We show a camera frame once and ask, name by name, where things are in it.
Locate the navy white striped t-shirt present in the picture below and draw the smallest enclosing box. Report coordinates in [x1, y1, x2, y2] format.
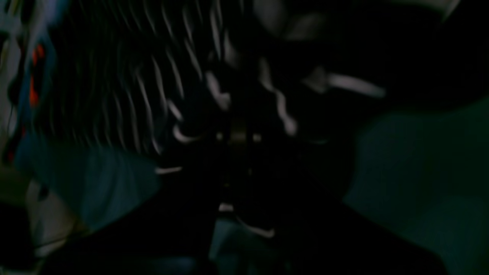
[32, 0, 488, 275]

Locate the teal tablecloth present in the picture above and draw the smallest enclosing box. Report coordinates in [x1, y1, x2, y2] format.
[14, 97, 488, 275]

